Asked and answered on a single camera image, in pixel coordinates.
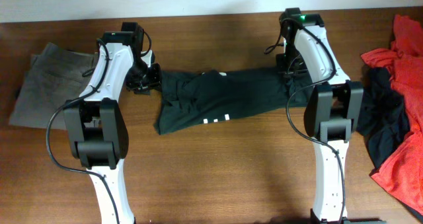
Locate dark green t-shirt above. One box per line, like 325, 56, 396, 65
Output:
154, 67, 312, 135

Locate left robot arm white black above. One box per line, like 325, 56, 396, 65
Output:
63, 22, 161, 224

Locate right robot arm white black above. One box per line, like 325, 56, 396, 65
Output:
280, 8, 364, 223

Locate folded grey shorts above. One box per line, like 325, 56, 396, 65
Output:
9, 42, 98, 129

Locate black garment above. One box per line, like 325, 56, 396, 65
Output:
357, 67, 410, 168

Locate red t-shirt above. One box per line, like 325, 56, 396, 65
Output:
361, 15, 422, 216

